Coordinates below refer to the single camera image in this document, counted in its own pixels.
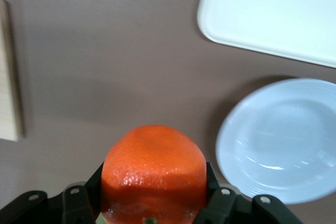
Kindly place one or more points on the pale lavender round plate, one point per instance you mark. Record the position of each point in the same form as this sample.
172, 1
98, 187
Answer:
281, 140

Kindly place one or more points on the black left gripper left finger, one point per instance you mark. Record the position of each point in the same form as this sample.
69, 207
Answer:
78, 203

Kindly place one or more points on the cream tray with bear print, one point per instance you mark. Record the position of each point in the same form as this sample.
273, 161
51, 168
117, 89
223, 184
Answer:
270, 9

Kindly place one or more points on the orange fruit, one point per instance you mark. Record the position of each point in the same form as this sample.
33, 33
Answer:
153, 166

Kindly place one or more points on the wooden cutting board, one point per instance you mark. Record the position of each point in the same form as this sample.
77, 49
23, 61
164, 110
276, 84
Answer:
8, 77

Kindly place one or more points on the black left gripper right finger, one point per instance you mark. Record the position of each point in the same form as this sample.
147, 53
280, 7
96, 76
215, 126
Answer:
220, 205

